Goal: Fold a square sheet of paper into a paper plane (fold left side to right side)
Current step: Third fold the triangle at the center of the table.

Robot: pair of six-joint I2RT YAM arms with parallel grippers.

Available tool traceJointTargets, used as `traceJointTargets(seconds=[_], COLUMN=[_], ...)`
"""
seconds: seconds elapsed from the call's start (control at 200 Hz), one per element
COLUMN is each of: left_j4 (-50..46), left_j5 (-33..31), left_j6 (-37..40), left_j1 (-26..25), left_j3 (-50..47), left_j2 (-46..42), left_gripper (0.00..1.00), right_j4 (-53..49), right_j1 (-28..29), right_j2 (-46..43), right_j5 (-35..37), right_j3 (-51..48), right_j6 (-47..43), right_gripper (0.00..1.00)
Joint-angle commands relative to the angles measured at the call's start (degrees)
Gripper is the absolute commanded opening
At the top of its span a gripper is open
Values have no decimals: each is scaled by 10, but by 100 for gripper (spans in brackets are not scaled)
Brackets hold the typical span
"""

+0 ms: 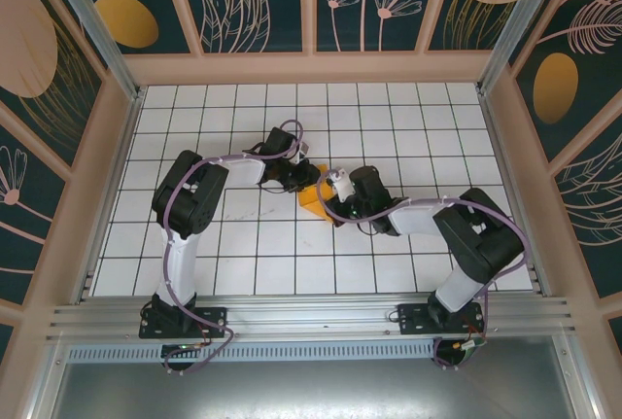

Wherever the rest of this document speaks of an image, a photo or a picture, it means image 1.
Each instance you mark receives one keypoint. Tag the orange paper sheet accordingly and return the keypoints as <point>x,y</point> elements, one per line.
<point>311,198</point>

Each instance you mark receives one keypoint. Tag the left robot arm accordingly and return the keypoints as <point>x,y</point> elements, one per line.
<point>189,195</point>

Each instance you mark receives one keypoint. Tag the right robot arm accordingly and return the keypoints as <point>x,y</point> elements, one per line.
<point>486,239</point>

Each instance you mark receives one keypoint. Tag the grey metal sheet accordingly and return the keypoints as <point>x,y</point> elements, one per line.
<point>311,390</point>

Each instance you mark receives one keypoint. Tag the small green circuit board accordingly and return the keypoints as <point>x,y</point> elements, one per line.
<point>469,348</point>

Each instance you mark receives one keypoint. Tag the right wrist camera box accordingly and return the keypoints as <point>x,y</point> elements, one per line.
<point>344,188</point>

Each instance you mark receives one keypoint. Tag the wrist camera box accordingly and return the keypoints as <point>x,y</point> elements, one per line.
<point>303,152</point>
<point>344,188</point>

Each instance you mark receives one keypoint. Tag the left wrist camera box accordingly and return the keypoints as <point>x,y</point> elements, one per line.
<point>303,152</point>

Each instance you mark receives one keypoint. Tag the aluminium mounting rail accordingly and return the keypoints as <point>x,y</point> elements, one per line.
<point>311,317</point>

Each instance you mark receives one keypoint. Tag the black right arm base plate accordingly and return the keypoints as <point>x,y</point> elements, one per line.
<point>413,319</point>

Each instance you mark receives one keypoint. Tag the aluminium side rail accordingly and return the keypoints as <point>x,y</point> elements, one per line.
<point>496,147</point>
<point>125,147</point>

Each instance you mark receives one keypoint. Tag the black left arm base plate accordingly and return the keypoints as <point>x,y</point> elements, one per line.
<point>214,319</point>

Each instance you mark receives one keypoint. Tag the aluminium frame post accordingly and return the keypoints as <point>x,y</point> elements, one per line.
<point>522,25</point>
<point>99,35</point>

